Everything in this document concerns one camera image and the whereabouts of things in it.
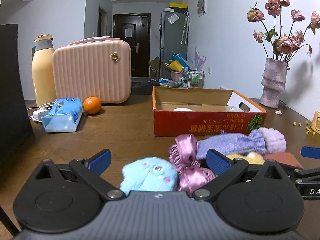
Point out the black paper shopping bag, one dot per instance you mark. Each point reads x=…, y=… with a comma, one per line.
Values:
x=15, y=124

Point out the yellow box on refrigerator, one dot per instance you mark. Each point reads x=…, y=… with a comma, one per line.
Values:
x=178, y=5

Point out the lavender fluffy headband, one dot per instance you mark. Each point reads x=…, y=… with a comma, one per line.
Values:
x=274, y=140

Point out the dark wooden door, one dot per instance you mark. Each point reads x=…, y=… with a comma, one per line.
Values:
x=135, y=30

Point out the wire storage cart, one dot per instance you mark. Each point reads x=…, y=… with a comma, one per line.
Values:
x=192, y=78

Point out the red and yellow sponge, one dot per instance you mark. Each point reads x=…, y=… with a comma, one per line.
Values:
x=284, y=158

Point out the yellow thermos jug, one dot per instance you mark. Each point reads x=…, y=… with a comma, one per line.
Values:
x=42, y=70

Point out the red cardboard box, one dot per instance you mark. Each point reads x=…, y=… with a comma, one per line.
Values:
x=208, y=116

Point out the orange tangerine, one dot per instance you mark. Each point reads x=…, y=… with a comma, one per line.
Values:
x=92, y=105

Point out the purple textured vase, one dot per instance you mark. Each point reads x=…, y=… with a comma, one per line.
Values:
x=273, y=82

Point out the white wall panel box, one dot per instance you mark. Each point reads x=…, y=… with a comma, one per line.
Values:
x=201, y=7

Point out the clear plastic bag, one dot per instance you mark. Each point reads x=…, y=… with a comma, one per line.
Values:
x=233, y=109

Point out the purple drawstring fabric pouch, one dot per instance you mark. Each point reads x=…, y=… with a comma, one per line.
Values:
x=232, y=143

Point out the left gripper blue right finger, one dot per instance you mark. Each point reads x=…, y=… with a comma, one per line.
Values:
x=218, y=162

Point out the pink satin scrunchie bow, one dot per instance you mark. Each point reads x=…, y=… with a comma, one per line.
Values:
x=191, y=175

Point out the fallen dried petal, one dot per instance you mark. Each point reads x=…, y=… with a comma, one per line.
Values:
x=278, y=112

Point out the dried pink roses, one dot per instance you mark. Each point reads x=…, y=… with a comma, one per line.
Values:
x=284, y=45

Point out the blue tissue pack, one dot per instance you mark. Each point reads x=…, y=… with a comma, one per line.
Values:
x=64, y=116

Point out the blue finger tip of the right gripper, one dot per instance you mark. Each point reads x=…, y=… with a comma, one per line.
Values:
x=310, y=152

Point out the white and yellow plush toy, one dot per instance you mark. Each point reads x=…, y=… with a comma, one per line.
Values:
x=252, y=157

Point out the pink ribbed suitcase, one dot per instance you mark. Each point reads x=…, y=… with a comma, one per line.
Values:
x=97, y=66

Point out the grey refrigerator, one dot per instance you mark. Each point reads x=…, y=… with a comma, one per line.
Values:
x=172, y=28

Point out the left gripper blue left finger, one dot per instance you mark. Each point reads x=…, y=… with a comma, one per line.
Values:
x=99, y=162

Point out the white charger with cable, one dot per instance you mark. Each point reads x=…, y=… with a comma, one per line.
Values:
x=37, y=113

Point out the light blue plush monster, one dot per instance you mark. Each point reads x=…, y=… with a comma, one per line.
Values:
x=149, y=174

